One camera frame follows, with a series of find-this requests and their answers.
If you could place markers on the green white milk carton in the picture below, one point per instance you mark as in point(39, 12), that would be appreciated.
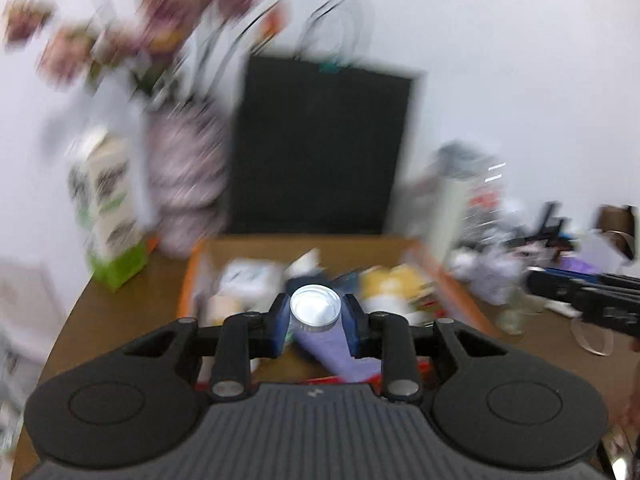
point(100, 185)

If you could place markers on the clear glass cup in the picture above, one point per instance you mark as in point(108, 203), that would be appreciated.
point(520, 306)

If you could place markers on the purple knitted cloth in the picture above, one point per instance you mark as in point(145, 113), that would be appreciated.
point(330, 349)

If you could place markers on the white jar lid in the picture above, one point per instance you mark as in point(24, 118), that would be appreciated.
point(315, 308)

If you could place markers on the purple flower vase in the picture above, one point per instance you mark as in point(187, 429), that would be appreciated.
point(188, 158)

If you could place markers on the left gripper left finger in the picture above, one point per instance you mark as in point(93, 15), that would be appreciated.
point(277, 323)

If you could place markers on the dried pink flowers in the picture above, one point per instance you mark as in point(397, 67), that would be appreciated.
point(174, 52)

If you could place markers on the red cardboard box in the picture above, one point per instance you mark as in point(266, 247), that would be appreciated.
point(334, 261)

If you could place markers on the white thermos bottle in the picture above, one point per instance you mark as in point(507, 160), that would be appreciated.
point(457, 202)

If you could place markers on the wrapped tissue pack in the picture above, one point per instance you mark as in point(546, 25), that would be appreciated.
point(254, 283)

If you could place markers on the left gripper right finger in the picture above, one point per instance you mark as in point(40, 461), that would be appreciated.
point(355, 327)

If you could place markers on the black paper bag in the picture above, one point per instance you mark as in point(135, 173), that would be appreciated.
point(316, 143)

